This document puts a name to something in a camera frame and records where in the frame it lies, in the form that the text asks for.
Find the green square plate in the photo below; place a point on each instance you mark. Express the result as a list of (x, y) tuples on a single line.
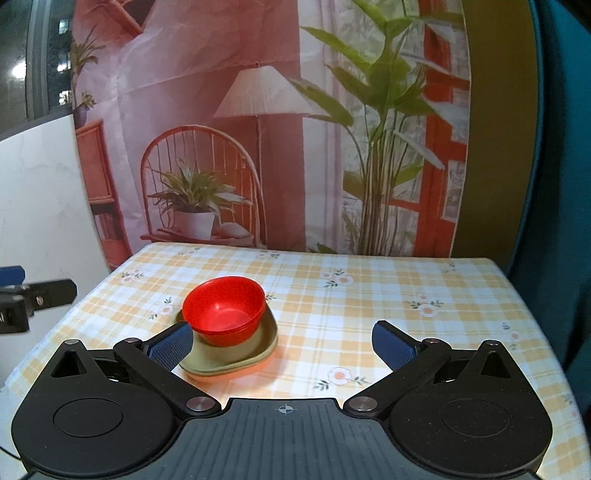
[(204, 357)]

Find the red bowl front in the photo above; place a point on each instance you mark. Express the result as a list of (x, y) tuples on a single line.
[(225, 311)]

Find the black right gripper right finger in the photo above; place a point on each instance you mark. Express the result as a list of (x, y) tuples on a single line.
[(429, 378)]

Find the orange square plate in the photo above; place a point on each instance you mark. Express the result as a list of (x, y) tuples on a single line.
[(230, 373)]

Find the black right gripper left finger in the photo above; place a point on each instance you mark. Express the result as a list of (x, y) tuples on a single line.
[(132, 379)]

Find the yellow plaid tablecloth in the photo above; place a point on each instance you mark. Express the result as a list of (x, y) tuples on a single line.
[(325, 307)]

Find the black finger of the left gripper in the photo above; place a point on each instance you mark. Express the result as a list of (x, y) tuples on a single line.
[(51, 294)]

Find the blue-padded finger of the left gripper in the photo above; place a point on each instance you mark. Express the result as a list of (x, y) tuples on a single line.
[(11, 275)]

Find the printed room backdrop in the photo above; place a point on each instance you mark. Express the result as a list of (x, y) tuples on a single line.
[(319, 126)]

